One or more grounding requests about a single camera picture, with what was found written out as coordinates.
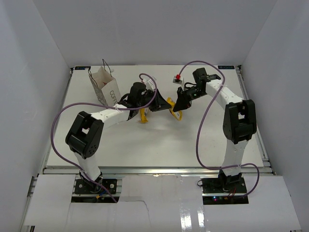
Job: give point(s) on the yellow snack bar wrapper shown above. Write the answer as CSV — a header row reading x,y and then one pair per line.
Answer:
x,y
143,115

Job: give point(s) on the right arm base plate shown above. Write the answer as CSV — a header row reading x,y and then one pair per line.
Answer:
x,y
214,193

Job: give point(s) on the white coffee paper bag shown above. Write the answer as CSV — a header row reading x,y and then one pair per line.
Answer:
x,y
105,85

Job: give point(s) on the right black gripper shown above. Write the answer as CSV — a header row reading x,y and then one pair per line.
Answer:
x,y
183,102

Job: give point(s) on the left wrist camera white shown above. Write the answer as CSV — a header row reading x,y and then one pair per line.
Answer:
x,y
149,83

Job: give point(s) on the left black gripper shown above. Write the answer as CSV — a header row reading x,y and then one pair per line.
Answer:
x,y
159,103

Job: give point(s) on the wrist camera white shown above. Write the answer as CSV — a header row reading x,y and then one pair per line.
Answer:
x,y
149,83
178,79

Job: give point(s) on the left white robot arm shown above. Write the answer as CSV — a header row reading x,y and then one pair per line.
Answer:
x,y
84,135

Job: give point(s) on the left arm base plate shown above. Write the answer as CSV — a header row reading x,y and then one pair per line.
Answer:
x,y
86,187

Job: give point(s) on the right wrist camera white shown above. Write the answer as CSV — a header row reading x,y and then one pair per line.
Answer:
x,y
178,79

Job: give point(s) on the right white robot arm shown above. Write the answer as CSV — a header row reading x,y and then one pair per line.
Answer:
x,y
239,123

